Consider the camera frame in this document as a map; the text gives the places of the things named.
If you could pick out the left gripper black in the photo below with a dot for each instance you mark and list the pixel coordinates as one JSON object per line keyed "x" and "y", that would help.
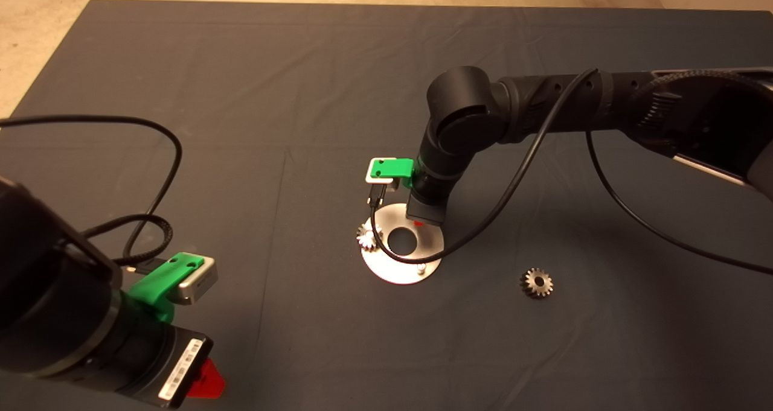
{"x": 151, "y": 363}

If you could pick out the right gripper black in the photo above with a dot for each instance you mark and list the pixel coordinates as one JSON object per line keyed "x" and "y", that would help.
{"x": 429, "y": 206}

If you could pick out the small steel planetary gear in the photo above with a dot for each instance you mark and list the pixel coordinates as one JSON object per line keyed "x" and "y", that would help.
{"x": 365, "y": 237}
{"x": 528, "y": 287}

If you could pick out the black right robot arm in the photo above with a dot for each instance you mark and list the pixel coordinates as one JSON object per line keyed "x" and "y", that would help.
{"x": 543, "y": 103}

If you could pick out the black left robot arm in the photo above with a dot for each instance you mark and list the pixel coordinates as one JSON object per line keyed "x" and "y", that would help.
{"x": 48, "y": 290}

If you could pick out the round metal carrier plate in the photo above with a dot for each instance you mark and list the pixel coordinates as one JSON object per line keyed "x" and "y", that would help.
{"x": 398, "y": 269}

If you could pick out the dark grey table cloth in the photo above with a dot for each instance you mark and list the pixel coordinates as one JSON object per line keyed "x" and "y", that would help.
{"x": 302, "y": 67}

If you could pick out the small silver camera box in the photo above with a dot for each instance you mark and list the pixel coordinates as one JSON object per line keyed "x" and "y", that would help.
{"x": 199, "y": 284}
{"x": 389, "y": 186}

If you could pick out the bright green camera mount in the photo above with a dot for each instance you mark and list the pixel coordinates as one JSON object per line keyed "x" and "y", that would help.
{"x": 157, "y": 284}
{"x": 392, "y": 169}

